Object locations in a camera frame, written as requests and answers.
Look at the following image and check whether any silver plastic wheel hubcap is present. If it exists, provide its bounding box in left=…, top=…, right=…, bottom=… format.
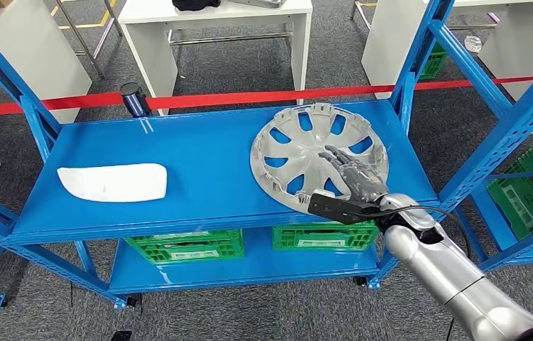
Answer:
left=249, top=102, right=390, bottom=220

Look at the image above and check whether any white plastic car part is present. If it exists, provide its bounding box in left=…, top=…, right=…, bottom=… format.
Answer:
left=57, top=163, right=168, bottom=204

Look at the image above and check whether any red barrier belt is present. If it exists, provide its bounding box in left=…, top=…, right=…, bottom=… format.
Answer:
left=0, top=92, right=126, bottom=119
left=146, top=75, right=533, bottom=112

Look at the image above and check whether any white table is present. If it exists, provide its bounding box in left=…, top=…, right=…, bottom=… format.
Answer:
left=0, top=0, right=93, bottom=125
left=361, top=0, right=533, bottom=102
left=118, top=0, right=313, bottom=117

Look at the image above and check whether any silver metal tray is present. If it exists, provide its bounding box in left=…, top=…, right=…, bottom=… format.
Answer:
left=228, top=0, right=289, bottom=9

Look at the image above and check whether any black cloth bundle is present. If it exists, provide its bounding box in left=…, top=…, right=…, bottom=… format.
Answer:
left=172, top=0, right=222, bottom=12

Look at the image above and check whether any clear plastic object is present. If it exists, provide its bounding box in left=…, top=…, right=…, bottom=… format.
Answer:
left=463, top=34, right=484, bottom=53

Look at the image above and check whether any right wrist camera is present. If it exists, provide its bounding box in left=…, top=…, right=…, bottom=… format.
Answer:
left=307, top=189, right=386, bottom=226

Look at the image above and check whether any dark barrier stanchion post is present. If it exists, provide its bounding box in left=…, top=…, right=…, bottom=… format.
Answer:
left=119, top=82, right=151, bottom=119

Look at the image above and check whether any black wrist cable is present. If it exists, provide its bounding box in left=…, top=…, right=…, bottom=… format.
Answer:
left=345, top=205, right=473, bottom=261

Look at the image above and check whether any stainless steel table frame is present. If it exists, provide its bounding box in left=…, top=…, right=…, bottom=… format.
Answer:
left=53, top=0, right=124, bottom=80

